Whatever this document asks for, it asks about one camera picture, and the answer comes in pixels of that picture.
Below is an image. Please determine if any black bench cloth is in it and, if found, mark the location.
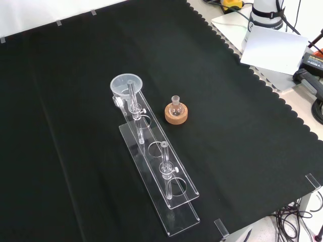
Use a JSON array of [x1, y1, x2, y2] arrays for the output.
[[0, 0, 323, 242]]

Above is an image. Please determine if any clear acrylic funnel stand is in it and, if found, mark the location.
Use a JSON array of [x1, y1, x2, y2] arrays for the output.
[[111, 79, 201, 238]]

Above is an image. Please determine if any black coiled cable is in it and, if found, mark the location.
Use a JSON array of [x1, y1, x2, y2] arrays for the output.
[[311, 97, 323, 128]]

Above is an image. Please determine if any black floor cable bundle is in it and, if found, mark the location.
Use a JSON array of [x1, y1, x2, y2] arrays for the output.
[[274, 195, 323, 242]]

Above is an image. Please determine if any small glass round-bottom flask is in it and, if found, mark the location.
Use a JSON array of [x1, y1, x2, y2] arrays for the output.
[[169, 95, 184, 117]]

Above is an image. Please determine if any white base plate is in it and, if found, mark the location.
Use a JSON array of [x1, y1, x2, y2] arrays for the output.
[[210, 10, 300, 92]]

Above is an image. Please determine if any black power adapter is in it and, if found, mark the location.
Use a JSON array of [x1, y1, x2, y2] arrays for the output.
[[301, 51, 323, 77]]

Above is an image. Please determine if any black tripod rod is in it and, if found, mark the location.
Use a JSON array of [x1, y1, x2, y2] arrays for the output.
[[306, 28, 323, 49]]

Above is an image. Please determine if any cork ring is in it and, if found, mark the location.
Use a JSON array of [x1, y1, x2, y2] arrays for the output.
[[164, 104, 189, 125]]

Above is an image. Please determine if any black stop button cable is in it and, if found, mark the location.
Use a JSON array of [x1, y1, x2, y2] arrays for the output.
[[233, 6, 253, 31]]

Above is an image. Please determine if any clear cloth clip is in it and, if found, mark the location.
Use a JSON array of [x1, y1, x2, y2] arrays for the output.
[[304, 173, 321, 193], [213, 218, 230, 240]]

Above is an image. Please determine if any yellow stop button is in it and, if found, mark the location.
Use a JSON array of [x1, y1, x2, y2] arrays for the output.
[[221, 0, 244, 13]]

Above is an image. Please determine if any black clamp handle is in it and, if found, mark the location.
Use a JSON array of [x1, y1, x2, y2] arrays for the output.
[[292, 68, 323, 102]]

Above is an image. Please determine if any translucent plastic funnel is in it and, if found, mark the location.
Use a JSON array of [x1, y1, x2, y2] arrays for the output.
[[110, 73, 144, 117]]

